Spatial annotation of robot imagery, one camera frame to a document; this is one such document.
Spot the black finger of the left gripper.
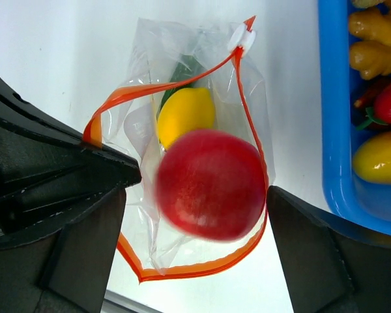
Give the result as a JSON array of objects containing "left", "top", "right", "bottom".
[{"left": 0, "top": 78, "right": 141, "bottom": 250}]

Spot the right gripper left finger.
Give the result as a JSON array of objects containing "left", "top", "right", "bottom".
[{"left": 0, "top": 189, "right": 126, "bottom": 312}]

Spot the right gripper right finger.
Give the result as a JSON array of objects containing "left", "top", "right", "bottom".
[{"left": 267, "top": 186, "right": 391, "bottom": 312}]

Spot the red toy apple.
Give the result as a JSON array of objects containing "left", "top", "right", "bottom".
[{"left": 154, "top": 130, "right": 267, "bottom": 241}]

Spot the yellow toy lemon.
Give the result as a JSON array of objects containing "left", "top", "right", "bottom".
[{"left": 157, "top": 87, "right": 216, "bottom": 149}]

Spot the clear zip top bag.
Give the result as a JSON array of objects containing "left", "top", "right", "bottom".
[{"left": 83, "top": 18, "right": 275, "bottom": 282}]

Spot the blue plastic bin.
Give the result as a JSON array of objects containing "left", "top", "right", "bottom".
[{"left": 317, "top": 1, "right": 391, "bottom": 235}]

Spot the yellow toy mango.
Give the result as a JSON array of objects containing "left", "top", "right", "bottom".
[{"left": 352, "top": 131, "right": 391, "bottom": 185}]

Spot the red toy chili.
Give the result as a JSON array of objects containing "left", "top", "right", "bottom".
[{"left": 351, "top": 77, "right": 391, "bottom": 131}]

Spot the yellow toy ginger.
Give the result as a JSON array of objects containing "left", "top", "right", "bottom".
[{"left": 348, "top": 1, "right": 391, "bottom": 80}]

